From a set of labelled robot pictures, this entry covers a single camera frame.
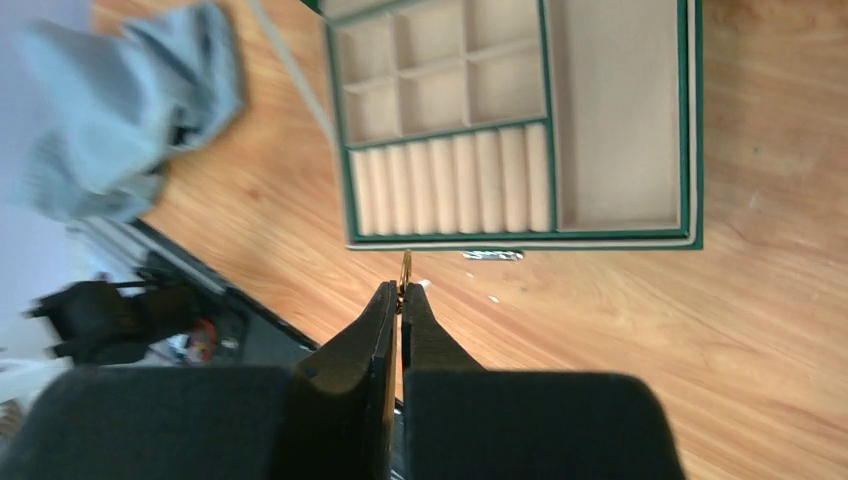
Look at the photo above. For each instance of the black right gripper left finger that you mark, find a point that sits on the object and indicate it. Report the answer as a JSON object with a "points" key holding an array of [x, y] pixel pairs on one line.
{"points": [[328, 416]]}

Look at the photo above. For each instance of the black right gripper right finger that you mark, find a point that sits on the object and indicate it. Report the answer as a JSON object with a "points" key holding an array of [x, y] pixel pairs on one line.
{"points": [[463, 421]]}

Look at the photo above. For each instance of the green jewelry box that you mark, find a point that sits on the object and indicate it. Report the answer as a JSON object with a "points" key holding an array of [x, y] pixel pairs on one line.
{"points": [[696, 132]]}

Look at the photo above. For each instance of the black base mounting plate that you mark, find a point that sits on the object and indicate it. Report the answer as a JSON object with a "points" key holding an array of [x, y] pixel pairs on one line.
{"points": [[163, 318]]}

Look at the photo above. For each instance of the light blue cloth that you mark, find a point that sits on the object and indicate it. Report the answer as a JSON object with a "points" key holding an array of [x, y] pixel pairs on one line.
{"points": [[123, 105]]}

